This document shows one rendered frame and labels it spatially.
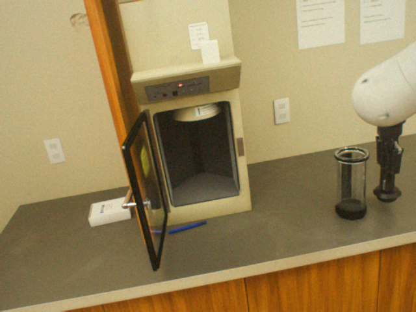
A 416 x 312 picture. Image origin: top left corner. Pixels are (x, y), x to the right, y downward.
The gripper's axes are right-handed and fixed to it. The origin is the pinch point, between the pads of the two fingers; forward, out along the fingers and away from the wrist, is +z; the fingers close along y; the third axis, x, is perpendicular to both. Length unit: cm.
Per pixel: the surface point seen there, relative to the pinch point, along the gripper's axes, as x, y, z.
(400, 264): -1.8, 14.0, 25.1
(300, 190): -24.1, -20.1, 10.2
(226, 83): -49, -7, -40
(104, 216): -101, -21, 6
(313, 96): -4, -56, -16
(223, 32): -47, -13, -54
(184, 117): -64, -15, -29
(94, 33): -84, -3, -61
